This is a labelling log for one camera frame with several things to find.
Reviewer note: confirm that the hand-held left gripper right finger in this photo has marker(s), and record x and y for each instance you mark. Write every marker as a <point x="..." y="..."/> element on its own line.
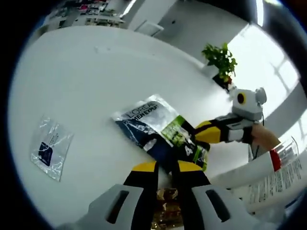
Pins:
<point x="204" y="206"/>

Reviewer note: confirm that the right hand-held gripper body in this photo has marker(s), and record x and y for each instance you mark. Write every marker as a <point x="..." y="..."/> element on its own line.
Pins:
<point x="249" y="105"/>

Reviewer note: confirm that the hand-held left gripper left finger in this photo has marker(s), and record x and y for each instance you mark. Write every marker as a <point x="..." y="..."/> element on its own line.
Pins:
<point x="134" y="203"/>

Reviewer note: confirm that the gold skincare sachet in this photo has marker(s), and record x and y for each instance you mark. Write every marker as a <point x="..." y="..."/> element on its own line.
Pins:
<point x="168" y="208"/>

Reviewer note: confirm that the small white skincare bottle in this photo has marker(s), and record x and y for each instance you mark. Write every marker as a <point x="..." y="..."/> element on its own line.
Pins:
<point x="244" y="170"/>

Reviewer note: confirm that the green black skincare sachet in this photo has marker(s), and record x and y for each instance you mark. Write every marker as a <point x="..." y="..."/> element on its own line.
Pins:
<point x="153" y="129"/>

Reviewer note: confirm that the clear skincare sachet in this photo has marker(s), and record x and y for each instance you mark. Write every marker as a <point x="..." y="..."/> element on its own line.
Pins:
<point x="51" y="148"/>

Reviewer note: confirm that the green potted plant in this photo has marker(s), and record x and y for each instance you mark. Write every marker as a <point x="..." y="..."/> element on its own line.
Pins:
<point x="221" y="61"/>

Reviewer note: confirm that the white chair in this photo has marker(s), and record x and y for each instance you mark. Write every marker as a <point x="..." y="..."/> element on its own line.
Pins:
<point x="148" y="28"/>

